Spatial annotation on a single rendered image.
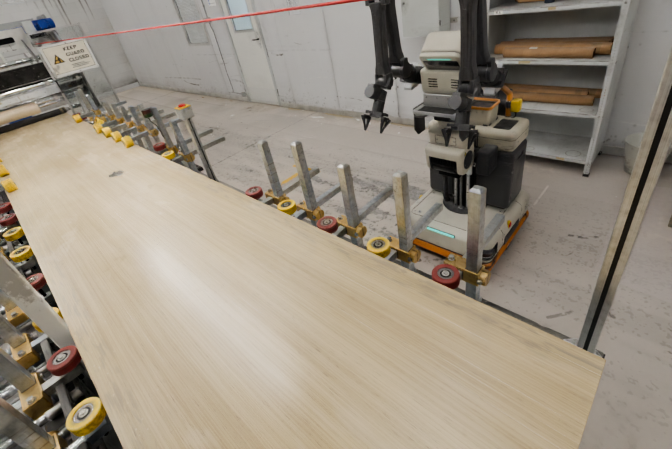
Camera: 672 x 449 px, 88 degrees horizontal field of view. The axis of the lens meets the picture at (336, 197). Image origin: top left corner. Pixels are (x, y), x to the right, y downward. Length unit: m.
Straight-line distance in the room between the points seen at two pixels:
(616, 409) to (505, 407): 1.18
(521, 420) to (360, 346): 0.37
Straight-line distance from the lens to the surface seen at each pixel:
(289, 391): 0.95
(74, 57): 5.20
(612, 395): 2.08
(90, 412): 1.18
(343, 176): 1.28
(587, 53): 3.13
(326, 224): 1.35
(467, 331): 0.99
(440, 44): 1.82
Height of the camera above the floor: 1.70
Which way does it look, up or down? 32 degrees down
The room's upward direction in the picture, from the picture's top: 12 degrees counter-clockwise
